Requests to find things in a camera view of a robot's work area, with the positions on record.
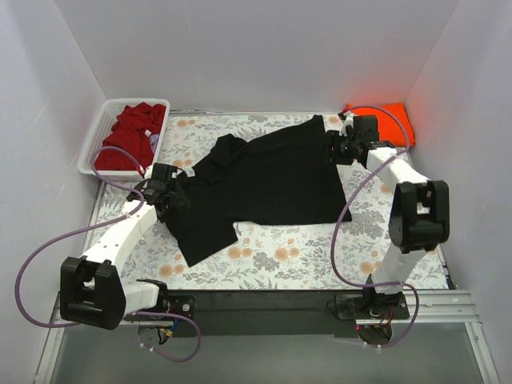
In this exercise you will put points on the folded orange t-shirt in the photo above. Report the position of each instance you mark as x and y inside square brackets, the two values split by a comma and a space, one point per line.
[393, 123]

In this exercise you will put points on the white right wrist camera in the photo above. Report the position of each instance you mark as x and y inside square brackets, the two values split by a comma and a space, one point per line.
[347, 121]

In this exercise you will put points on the white plastic laundry basket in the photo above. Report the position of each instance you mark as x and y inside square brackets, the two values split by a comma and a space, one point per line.
[106, 118]

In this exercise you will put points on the floral patterned table mat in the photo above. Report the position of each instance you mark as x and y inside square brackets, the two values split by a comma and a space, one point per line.
[266, 257]

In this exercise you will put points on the lavender garment in basket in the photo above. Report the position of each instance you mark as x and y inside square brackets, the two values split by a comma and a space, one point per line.
[153, 140]

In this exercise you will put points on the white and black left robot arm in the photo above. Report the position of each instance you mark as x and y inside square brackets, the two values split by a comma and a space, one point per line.
[91, 290]

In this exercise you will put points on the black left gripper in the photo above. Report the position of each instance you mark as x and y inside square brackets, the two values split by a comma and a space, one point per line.
[176, 198]

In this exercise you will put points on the black t-shirt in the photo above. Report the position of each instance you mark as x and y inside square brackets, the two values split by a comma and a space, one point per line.
[278, 179]

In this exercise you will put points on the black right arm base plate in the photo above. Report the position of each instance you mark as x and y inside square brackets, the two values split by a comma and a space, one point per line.
[348, 310]

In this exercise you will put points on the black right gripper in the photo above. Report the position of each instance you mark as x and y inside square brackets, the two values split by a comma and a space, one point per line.
[333, 146]

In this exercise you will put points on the red t-shirt in basket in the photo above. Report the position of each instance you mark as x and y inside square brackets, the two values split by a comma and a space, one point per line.
[128, 133]

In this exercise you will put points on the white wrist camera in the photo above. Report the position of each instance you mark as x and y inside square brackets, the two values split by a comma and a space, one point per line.
[147, 173]
[347, 121]

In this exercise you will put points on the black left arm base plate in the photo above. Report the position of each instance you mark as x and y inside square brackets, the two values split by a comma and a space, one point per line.
[168, 303]

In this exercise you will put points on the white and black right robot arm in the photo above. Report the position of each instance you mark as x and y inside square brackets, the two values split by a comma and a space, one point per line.
[419, 216]

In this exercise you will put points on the aluminium front rail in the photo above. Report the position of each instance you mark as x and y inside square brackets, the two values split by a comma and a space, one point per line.
[435, 306]

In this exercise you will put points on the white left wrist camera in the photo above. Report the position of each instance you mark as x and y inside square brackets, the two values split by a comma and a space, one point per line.
[147, 173]

